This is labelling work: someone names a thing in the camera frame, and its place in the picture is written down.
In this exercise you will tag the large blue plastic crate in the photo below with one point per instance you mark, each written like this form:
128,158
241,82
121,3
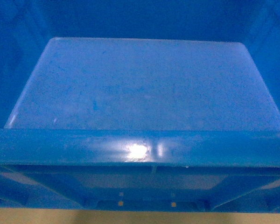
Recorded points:
140,105

